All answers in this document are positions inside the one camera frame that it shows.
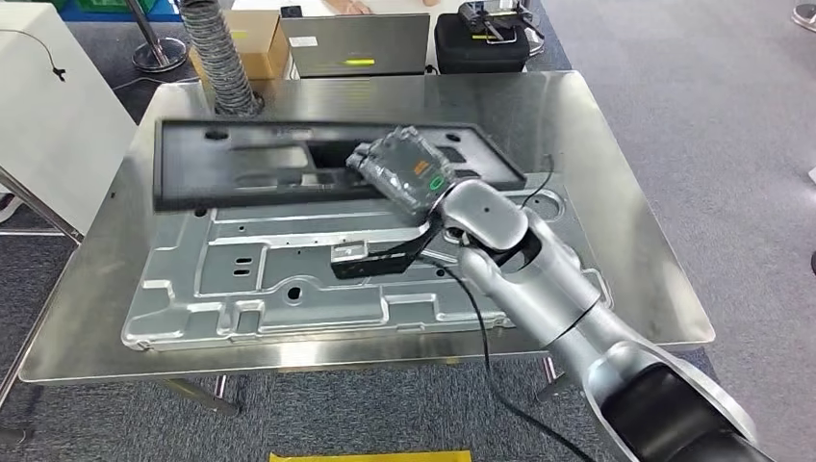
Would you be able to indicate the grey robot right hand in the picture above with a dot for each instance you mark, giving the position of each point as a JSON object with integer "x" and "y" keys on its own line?
{"x": 408, "y": 172}

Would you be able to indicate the black plastic frame part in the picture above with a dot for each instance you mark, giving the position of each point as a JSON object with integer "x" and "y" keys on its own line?
{"x": 191, "y": 172}

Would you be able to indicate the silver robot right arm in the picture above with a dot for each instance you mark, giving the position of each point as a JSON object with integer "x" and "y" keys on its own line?
{"x": 542, "y": 280}

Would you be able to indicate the stainless steel workbench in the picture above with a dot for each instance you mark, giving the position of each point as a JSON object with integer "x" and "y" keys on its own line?
{"x": 637, "y": 255}

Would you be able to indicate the black carry case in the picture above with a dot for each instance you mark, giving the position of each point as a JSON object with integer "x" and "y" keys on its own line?
{"x": 478, "y": 54}

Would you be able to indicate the grey laptop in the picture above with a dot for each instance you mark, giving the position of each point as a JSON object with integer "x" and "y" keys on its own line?
{"x": 357, "y": 44}

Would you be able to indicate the black handheld device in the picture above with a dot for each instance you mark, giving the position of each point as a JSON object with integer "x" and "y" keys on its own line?
{"x": 491, "y": 19}

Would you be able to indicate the person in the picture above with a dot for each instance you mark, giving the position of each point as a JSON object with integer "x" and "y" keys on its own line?
{"x": 347, "y": 5}

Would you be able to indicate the cardboard box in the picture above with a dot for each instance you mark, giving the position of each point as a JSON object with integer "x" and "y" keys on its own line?
{"x": 261, "y": 44}

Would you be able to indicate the stamped grey metal panel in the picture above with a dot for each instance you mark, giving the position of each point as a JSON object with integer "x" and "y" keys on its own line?
{"x": 255, "y": 306}

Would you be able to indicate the yellow floor tape square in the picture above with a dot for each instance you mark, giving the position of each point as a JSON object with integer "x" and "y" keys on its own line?
{"x": 370, "y": 456}

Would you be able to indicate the green plastic crate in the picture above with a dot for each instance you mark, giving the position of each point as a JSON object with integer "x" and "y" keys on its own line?
{"x": 115, "y": 5}

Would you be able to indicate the white cabinet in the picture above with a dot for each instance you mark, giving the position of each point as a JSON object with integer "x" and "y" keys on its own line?
{"x": 51, "y": 140}

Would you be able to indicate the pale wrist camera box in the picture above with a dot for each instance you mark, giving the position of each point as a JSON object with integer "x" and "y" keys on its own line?
{"x": 357, "y": 255}

